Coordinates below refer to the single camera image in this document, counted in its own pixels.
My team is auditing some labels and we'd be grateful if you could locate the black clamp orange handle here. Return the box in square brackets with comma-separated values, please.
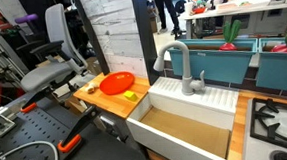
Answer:
[18, 86, 57, 115]
[54, 104, 102, 154]

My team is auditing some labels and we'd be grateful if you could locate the grey office chair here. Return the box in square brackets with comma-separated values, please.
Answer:
[13, 1, 97, 96]

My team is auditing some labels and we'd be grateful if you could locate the grey toy faucet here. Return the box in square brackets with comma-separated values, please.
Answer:
[151, 38, 208, 98]

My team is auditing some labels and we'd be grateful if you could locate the wooden counter slab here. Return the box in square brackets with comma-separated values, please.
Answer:
[71, 69, 153, 123]

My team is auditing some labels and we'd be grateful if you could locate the red toy radish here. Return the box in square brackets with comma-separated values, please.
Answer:
[269, 25, 287, 55]
[216, 19, 245, 52]

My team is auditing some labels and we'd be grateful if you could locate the white toy sink basin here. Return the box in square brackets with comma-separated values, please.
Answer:
[122, 71, 244, 160]

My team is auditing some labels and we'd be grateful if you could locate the black perforated board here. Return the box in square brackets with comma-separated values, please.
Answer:
[0, 92, 99, 160]

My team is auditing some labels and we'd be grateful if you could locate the orange round plate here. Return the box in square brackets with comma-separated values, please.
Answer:
[98, 71, 136, 97]

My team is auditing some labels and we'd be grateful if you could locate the white background table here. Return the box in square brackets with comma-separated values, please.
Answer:
[178, 0, 287, 41]

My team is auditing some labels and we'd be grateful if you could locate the small beige toy garlic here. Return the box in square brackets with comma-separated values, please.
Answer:
[84, 82, 98, 95]

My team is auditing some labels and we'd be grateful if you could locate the person in dark trousers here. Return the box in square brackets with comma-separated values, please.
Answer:
[153, 0, 182, 36]

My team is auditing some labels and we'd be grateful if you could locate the black upright post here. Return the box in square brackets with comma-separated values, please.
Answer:
[130, 0, 161, 88]

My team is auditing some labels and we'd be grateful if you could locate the purple padded bar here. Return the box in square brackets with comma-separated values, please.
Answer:
[13, 13, 40, 26]

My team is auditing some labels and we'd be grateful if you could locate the brown cardboard sink insert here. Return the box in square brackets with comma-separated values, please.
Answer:
[138, 102, 232, 160]

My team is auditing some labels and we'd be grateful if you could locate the black stove burner grate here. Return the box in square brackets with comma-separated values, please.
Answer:
[247, 95, 287, 159]

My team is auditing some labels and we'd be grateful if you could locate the teal planter box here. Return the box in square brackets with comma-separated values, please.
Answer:
[167, 34, 262, 89]
[252, 35, 287, 97]

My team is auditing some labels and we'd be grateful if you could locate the yellow block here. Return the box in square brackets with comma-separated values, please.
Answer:
[122, 89, 139, 103]

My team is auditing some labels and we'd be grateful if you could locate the black slanted post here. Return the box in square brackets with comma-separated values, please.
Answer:
[70, 0, 111, 78]

